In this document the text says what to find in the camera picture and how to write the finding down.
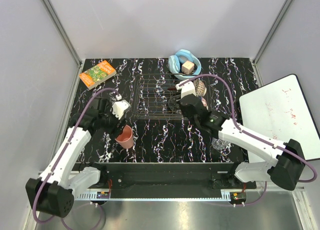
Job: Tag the clear glass plate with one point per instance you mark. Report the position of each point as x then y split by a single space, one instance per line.
173 104

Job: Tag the orange patterned white bowl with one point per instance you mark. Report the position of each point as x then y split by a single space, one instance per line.
204 102

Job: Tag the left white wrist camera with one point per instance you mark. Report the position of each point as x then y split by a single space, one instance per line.
119 108

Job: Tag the brown patterned bowl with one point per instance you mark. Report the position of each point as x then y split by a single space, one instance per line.
200 87

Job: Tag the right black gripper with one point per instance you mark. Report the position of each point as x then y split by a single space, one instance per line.
183 111

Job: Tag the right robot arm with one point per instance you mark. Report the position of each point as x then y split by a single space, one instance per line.
282 162

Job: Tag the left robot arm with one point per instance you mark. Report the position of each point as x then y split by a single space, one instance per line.
54 191

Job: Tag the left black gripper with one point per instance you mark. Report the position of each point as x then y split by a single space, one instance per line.
115 130

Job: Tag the pink plastic cup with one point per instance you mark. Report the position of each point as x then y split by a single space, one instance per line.
125 139

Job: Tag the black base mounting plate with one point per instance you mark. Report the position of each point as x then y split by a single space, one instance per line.
167 181

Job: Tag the grey wire dish rack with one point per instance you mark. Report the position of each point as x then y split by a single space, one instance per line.
150 97

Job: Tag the clear glass mug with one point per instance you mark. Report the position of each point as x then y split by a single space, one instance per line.
219 144

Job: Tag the orange paperback book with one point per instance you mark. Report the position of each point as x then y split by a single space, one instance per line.
97 74

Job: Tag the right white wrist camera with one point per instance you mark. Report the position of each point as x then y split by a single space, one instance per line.
186 87

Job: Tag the beige wooden cube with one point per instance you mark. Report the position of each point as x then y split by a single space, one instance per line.
187 67

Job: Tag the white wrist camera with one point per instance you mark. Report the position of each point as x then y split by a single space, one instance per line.
186 87
119 108

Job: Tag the white whiteboard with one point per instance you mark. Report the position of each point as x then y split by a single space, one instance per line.
280 111

